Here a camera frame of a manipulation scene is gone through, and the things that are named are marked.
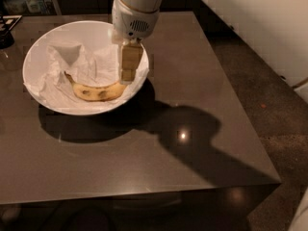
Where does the black object at table corner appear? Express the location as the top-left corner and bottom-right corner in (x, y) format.
(0, 14), (22, 49)

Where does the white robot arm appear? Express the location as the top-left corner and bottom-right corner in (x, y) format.
(187, 0), (308, 231)

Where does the white bowl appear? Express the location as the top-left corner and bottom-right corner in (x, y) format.
(22, 19), (150, 116)

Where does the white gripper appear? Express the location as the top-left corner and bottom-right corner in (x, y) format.
(112, 0), (159, 84)

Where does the yellow spotted banana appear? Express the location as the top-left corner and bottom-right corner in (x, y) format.
(64, 72), (127, 102)

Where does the shelf with bottles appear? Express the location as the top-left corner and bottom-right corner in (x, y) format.
(0, 0), (61, 15)

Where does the white paper napkin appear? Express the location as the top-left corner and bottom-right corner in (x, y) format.
(23, 41), (149, 116)

